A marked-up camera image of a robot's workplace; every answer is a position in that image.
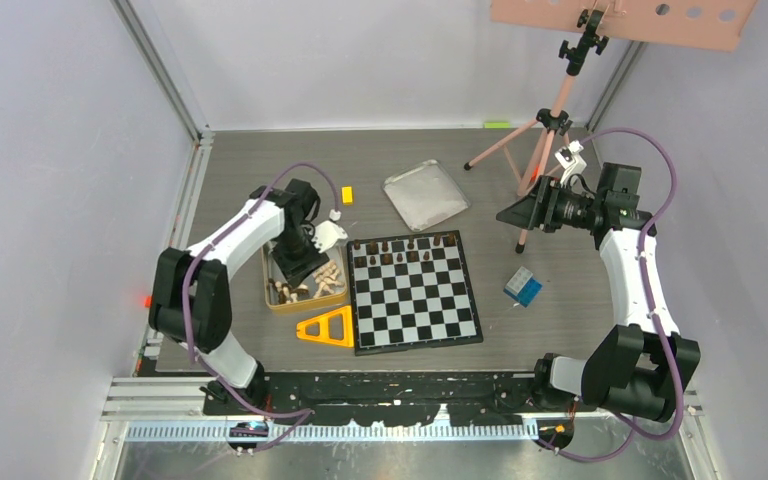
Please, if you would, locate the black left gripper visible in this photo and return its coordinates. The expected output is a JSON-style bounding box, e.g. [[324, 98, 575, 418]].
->
[[272, 227, 328, 289]]

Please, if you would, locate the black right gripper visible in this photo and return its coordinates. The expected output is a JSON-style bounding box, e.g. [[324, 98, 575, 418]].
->
[[497, 174, 604, 233]]

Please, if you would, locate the gold tin box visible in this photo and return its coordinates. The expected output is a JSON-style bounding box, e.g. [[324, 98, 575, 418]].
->
[[261, 246, 349, 314]]

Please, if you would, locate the tin lid with bears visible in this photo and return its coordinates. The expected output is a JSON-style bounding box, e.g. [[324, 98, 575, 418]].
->
[[382, 159, 471, 232]]

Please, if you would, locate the black white folding chessboard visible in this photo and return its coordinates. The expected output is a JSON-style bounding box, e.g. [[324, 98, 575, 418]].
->
[[345, 230, 484, 356]]

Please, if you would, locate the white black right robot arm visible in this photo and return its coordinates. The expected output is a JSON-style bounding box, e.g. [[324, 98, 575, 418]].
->
[[496, 163, 701, 422]]

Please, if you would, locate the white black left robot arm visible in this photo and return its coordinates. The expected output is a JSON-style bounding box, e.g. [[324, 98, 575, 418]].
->
[[148, 179, 328, 414]]

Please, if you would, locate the blue white lego block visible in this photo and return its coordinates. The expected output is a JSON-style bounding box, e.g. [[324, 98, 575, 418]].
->
[[503, 267, 542, 307]]

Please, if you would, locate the small yellow block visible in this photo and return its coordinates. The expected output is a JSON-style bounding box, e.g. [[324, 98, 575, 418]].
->
[[341, 186, 354, 206]]

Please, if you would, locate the small green block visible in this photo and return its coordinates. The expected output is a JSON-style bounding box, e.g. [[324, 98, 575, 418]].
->
[[482, 120, 511, 129]]

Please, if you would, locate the pink tripod music stand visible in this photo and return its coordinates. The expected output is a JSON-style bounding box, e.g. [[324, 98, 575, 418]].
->
[[463, 0, 760, 255]]

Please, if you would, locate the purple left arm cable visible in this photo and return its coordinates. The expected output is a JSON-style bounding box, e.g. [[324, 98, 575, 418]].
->
[[180, 162, 342, 455]]

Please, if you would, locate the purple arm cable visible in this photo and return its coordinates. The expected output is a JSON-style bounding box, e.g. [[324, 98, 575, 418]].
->
[[536, 127, 686, 465], [180, 162, 342, 455]]

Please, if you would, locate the yellow triangular toy frame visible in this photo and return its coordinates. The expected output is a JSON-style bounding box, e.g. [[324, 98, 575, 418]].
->
[[296, 305, 355, 348]]

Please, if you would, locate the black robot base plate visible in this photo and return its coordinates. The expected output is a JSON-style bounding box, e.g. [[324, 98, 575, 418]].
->
[[201, 369, 597, 429]]

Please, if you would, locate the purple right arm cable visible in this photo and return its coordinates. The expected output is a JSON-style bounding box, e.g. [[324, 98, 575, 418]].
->
[[536, 127, 686, 465]]

